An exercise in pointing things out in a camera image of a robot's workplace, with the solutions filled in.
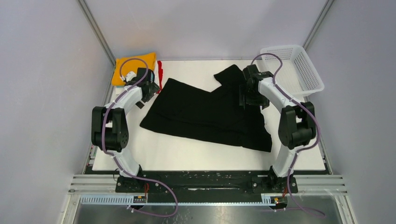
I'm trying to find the aluminium frame post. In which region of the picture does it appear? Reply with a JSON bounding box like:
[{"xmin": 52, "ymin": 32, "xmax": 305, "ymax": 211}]
[
  {"xmin": 302, "ymin": 0, "xmax": 335, "ymax": 51},
  {"xmin": 77, "ymin": 0, "xmax": 116, "ymax": 67}
]

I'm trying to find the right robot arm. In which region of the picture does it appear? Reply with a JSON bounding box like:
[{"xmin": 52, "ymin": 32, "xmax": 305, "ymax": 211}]
[{"xmin": 239, "ymin": 64, "xmax": 317, "ymax": 192}]

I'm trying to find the left aluminium frame post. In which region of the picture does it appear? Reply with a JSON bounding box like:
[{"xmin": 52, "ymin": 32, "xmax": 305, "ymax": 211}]
[{"xmin": 77, "ymin": 0, "xmax": 116, "ymax": 67}]

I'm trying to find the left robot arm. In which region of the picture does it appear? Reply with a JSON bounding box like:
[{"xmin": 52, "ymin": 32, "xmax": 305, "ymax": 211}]
[{"xmin": 91, "ymin": 68, "xmax": 160, "ymax": 192}]

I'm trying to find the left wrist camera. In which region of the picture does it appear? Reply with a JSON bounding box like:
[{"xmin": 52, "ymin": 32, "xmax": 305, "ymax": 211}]
[{"xmin": 121, "ymin": 71, "xmax": 136, "ymax": 83}]

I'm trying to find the white plastic basket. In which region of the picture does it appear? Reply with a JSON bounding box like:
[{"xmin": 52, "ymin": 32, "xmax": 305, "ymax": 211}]
[{"xmin": 260, "ymin": 45, "xmax": 325, "ymax": 98}]

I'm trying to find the right controller box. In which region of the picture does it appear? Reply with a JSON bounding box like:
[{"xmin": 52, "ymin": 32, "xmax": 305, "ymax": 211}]
[{"xmin": 271, "ymin": 196, "xmax": 284, "ymax": 205}]

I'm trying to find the right aluminium frame post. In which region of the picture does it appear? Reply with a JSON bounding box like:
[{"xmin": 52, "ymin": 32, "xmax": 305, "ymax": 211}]
[{"xmin": 302, "ymin": 0, "xmax": 335, "ymax": 51}]

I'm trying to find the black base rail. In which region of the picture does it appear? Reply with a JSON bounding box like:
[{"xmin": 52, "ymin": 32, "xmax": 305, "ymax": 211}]
[{"xmin": 85, "ymin": 167, "xmax": 329, "ymax": 204}]

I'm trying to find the folded white t shirt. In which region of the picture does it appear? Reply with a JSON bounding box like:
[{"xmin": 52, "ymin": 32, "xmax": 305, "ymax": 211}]
[{"xmin": 115, "ymin": 62, "xmax": 161, "ymax": 95}]

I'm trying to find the slotted cable duct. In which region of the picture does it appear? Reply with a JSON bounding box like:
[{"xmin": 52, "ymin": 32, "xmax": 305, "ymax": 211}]
[{"xmin": 79, "ymin": 193, "xmax": 279, "ymax": 207}]

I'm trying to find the folded red t shirt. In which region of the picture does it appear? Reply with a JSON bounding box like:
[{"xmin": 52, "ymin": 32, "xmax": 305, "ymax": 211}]
[{"xmin": 154, "ymin": 61, "xmax": 163, "ymax": 94}]

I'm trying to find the folded orange t shirt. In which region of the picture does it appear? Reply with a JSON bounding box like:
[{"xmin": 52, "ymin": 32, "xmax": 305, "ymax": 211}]
[{"xmin": 111, "ymin": 52, "xmax": 156, "ymax": 86}]

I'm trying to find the black t shirt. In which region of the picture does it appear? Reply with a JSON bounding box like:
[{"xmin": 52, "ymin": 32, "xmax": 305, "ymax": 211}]
[{"xmin": 140, "ymin": 64, "xmax": 272, "ymax": 152}]

